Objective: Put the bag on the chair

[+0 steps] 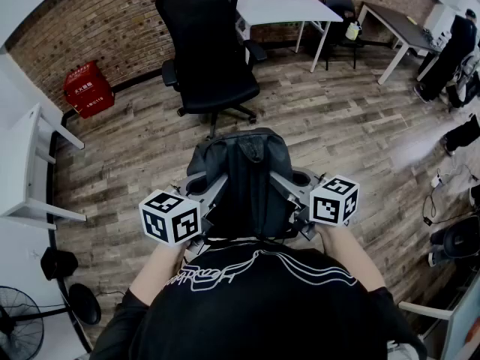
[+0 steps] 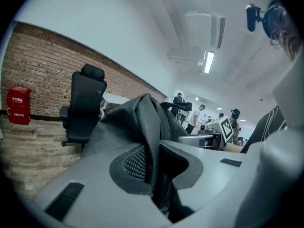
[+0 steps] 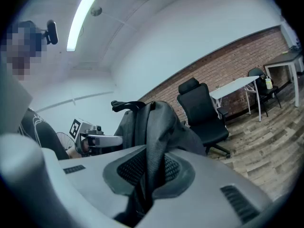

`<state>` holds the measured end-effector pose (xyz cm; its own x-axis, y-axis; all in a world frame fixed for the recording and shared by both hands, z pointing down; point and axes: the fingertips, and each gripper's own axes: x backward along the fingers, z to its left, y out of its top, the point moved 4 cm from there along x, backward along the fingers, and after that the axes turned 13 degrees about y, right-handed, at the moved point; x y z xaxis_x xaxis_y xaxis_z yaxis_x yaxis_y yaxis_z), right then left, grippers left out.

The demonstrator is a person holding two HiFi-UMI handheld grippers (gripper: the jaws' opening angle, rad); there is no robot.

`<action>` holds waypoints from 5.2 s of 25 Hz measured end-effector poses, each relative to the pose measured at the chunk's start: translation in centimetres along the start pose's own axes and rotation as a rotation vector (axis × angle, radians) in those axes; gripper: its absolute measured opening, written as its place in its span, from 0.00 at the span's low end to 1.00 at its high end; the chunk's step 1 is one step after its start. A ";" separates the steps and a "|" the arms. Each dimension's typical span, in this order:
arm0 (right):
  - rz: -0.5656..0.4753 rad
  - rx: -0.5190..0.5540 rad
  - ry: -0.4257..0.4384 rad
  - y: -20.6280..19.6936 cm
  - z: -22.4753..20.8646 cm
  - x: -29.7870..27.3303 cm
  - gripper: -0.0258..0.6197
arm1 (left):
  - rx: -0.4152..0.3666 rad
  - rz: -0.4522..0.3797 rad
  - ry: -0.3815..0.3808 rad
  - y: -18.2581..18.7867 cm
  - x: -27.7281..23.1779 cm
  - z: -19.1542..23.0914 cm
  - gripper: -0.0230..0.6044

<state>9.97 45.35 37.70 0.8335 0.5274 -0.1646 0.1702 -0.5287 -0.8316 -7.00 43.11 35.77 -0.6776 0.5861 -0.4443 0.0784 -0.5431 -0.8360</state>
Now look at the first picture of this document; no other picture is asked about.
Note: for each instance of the black side chair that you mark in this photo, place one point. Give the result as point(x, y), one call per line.
point(339, 6)

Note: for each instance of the black mesh office chair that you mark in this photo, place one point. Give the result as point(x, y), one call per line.
point(210, 69)

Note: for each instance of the white desk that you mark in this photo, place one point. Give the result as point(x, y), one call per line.
point(18, 163)

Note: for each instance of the white power adapter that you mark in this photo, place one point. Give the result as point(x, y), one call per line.
point(437, 181)

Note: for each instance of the white partition frame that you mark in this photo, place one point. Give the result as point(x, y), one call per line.
point(461, 324)

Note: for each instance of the pale yellow jug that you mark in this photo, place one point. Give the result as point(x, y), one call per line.
point(352, 31)

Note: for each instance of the dark grey backpack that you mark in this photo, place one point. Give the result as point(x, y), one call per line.
point(243, 171)

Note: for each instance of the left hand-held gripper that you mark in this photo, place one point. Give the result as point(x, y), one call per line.
point(168, 216)

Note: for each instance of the black floor fan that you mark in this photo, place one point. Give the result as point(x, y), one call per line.
point(18, 324)

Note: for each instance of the person's black printed shirt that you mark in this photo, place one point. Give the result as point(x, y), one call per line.
point(262, 313)

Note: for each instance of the dark-topped white-legged table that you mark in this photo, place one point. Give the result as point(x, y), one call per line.
point(397, 23)

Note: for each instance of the person's right forearm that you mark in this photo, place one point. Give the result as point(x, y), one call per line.
point(352, 257)

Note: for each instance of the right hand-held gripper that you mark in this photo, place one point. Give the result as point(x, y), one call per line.
point(333, 204)

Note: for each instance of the person's left forearm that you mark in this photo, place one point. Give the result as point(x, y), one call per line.
point(157, 272)

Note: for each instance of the red box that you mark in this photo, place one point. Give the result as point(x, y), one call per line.
point(88, 90)

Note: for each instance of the white table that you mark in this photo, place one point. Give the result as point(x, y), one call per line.
point(285, 8)

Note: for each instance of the yellow item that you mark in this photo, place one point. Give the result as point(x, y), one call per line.
point(412, 20)

